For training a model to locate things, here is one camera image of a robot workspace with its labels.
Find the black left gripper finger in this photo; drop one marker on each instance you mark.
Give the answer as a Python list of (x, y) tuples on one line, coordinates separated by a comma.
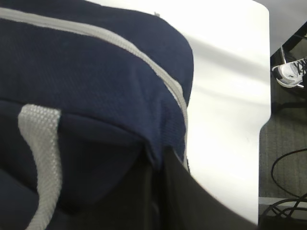
[(173, 200)]

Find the navy blue lunch bag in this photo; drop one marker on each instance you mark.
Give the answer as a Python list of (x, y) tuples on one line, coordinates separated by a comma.
[(91, 98)]

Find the white sneaker shoe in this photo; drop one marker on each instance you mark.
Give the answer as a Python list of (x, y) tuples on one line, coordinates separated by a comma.
[(290, 75)]

